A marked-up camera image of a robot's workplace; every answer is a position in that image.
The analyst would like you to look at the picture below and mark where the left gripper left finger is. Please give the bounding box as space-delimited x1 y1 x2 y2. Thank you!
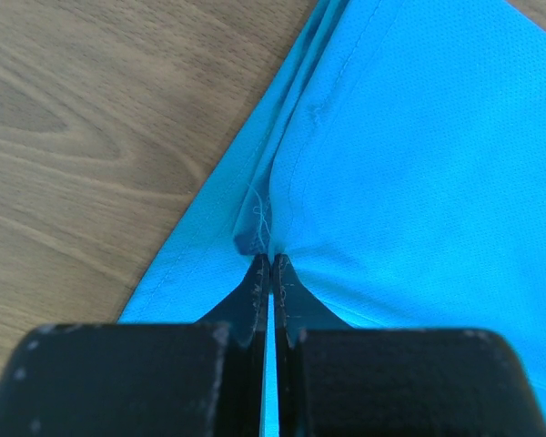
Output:
0 255 270 436

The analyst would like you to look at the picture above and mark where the teal t shirt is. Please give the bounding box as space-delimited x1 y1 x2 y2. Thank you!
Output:
120 1 546 417

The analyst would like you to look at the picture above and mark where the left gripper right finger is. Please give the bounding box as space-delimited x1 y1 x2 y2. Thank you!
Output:
272 255 546 436

